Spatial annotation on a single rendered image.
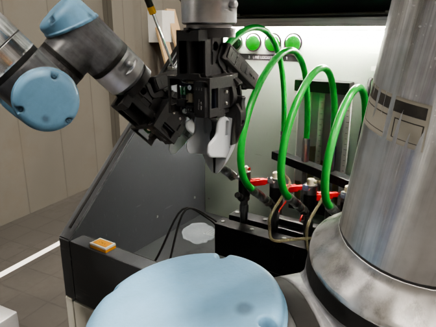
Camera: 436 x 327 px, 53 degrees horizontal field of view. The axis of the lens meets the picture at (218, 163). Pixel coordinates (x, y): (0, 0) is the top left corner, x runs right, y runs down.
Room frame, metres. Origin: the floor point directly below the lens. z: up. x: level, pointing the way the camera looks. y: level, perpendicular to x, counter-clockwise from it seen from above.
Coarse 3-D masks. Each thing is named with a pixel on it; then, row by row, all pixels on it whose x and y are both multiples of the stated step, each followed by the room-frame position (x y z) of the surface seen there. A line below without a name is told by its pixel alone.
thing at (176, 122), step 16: (144, 64) 0.74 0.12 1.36; (144, 80) 0.71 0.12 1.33; (128, 96) 0.70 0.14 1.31; (144, 96) 0.73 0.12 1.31; (160, 96) 0.75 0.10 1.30; (176, 96) 0.75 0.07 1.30; (128, 112) 0.72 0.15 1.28; (144, 112) 0.72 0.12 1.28; (160, 112) 0.72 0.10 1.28; (176, 112) 0.75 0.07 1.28; (160, 128) 0.71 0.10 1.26; (176, 128) 0.74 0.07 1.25
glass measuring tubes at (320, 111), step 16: (320, 80) 1.12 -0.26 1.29; (336, 80) 1.12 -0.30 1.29; (320, 96) 1.14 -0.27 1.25; (320, 112) 1.14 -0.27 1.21; (320, 128) 1.14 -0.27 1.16; (320, 144) 1.13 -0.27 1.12; (336, 144) 1.09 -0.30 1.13; (320, 160) 1.13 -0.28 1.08; (336, 160) 1.09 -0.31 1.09; (320, 208) 1.10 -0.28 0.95
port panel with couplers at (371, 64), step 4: (368, 56) 1.08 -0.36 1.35; (372, 56) 1.08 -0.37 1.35; (376, 56) 1.07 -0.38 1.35; (368, 60) 1.08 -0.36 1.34; (372, 60) 1.08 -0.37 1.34; (376, 60) 1.07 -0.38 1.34; (368, 64) 1.08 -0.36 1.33; (372, 64) 1.08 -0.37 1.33; (368, 68) 1.08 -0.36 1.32; (372, 68) 1.08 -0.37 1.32; (368, 72) 1.08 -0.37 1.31; (372, 72) 1.08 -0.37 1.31; (368, 76) 1.08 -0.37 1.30; (372, 76) 1.05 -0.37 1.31
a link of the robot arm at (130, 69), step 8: (128, 48) 0.72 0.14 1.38; (128, 56) 0.71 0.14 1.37; (136, 56) 0.72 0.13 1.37; (120, 64) 0.69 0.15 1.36; (128, 64) 0.69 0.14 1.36; (136, 64) 0.71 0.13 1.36; (112, 72) 0.69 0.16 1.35; (120, 72) 0.69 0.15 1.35; (128, 72) 0.70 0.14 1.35; (136, 72) 0.70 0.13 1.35; (104, 80) 0.69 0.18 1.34; (112, 80) 0.69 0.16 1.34; (120, 80) 0.69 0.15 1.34; (128, 80) 0.70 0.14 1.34; (136, 80) 0.71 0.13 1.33; (112, 88) 0.70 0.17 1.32; (120, 88) 0.70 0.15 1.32; (128, 88) 0.71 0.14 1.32
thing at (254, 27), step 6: (252, 24) 0.97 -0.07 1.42; (240, 30) 0.92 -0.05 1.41; (246, 30) 0.94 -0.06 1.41; (252, 30) 0.96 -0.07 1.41; (258, 30) 0.99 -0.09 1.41; (264, 30) 1.00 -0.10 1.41; (240, 36) 0.92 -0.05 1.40; (270, 36) 1.03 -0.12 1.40; (228, 42) 0.89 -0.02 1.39; (234, 42) 0.90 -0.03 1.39; (276, 42) 1.05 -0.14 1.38; (276, 48) 1.06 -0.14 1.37; (282, 60) 1.08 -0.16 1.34; (282, 66) 1.09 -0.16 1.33; (282, 72) 1.09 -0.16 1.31; (282, 78) 1.10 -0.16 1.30; (282, 84) 1.10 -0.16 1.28; (282, 90) 1.10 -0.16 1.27; (282, 96) 1.11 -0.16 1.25; (282, 102) 1.11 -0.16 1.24; (282, 108) 1.11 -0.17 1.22; (282, 114) 1.11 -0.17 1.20; (282, 120) 1.11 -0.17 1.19; (282, 126) 1.11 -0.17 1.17
